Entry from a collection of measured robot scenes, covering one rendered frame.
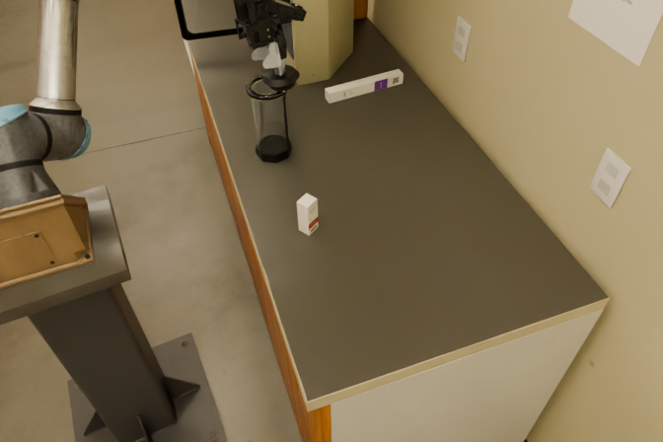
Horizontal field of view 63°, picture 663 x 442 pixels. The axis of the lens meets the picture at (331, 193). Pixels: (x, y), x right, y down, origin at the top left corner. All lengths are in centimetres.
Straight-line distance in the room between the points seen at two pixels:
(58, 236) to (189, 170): 174
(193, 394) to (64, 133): 114
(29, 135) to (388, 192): 86
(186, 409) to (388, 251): 114
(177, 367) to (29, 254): 104
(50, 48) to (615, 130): 126
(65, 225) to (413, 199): 83
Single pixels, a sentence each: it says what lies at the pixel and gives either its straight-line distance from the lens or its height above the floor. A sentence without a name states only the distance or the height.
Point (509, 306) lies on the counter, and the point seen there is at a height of 94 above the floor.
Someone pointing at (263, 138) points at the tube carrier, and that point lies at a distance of 149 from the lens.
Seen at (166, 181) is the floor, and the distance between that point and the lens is 299.
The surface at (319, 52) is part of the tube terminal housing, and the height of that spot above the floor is 105.
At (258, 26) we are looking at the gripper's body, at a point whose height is 138.
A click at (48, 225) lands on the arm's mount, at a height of 108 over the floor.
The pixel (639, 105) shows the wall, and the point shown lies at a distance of 119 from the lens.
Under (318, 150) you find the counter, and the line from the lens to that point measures 157.
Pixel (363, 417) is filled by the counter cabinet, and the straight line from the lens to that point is 127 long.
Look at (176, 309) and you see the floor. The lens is 243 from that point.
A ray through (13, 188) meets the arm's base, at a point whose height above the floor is 115.
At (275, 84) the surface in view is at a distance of 134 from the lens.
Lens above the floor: 194
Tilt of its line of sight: 44 degrees down
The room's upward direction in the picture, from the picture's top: 1 degrees counter-clockwise
